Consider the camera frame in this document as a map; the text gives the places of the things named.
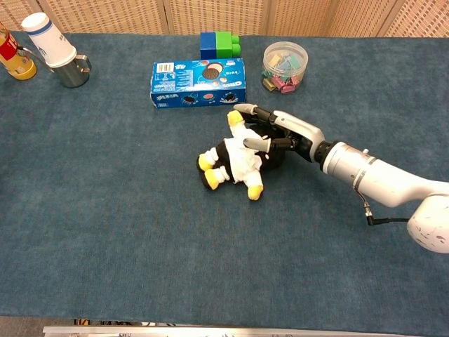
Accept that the black arm cable with plug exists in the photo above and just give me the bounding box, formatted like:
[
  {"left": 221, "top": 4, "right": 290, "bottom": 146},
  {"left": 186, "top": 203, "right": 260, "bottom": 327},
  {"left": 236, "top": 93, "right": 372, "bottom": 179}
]
[{"left": 353, "top": 188, "right": 410, "bottom": 226}]

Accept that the thin metal spoon handle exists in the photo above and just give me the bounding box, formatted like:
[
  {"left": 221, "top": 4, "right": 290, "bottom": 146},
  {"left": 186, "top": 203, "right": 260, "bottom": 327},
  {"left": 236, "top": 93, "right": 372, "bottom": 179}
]
[{"left": 17, "top": 46, "right": 56, "bottom": 74}]

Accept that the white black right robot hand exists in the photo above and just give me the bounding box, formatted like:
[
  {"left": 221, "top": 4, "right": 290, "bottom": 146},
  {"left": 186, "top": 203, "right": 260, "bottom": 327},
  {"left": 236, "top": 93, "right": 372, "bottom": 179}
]
[{"left": 233, "top": 103, "right": 326, "bottom": 164}]

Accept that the blue Oreo cookie box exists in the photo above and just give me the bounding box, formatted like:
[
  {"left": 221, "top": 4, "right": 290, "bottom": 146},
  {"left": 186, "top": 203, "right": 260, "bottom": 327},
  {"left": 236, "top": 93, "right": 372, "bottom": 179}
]
[{"left": 149, "top": 57, "right": 248, "bottom": 110}]

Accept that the green toy building block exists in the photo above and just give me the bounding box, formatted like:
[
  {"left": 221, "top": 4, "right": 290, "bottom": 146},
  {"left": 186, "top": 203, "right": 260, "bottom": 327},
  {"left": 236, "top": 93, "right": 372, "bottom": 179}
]
[{"left": 215, "top": 31, "right": 243, "bottom": 60}]

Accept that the stainless steel mug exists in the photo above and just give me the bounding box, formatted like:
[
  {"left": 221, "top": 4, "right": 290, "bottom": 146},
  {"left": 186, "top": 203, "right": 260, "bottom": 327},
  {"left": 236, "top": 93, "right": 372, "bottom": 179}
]
[{"left": 55, "top": 53, "right": 93, "bottom": 88}]

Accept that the blue block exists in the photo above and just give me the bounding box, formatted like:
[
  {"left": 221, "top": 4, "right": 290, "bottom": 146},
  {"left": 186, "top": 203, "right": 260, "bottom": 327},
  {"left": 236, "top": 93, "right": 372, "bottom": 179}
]
[{"left": 200, "top": 32, "right": 219, "bottom": 60}]

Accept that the white paper cup blue stripe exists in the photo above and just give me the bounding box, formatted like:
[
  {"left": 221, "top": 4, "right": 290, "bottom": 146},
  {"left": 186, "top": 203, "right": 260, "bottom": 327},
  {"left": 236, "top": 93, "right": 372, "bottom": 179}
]
[{"left": 20, "top": 12, "right": 78, "bottom": 67}]

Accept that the black white plush toy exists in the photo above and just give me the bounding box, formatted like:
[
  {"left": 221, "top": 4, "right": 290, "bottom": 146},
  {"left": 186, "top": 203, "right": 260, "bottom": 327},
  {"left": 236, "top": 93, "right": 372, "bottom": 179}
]
[{"left": 196, "top": 110, "right": 292, "bottom": 201}]

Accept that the aluminium frame rail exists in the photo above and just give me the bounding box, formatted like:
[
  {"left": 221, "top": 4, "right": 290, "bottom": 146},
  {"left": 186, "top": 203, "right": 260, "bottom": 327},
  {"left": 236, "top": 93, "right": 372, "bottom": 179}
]
[{"left": 41, "top": 325, "right": 449, "bottom": 337}]

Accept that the yellow bottle with red label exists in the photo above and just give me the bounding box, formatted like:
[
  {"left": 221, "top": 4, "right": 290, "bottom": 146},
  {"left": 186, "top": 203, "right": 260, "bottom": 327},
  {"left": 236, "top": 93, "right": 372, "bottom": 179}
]
[{"left": 0, "top": 21, "right": 38, "bottom": 81}]

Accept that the clear tub of binder clips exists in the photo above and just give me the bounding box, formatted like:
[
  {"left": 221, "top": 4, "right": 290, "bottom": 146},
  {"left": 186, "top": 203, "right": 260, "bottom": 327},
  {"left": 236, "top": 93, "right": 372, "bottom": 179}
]
[{"left": 261, "top": 41, "right": 309, "bottom": 94}]

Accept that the blue felt table cloth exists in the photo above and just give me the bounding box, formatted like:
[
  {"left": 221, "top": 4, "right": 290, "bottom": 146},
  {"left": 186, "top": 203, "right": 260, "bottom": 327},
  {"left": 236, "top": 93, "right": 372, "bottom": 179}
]
[{"left": 0, "top": 30, "right": 449, "bottom": 327}]

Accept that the woven wicker folding screen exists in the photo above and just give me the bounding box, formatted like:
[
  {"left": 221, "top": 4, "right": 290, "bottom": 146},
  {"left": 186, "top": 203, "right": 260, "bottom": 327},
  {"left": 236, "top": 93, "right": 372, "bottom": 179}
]
[{"left": 0, "top": 0, "right": 449, "bottom": 38}]

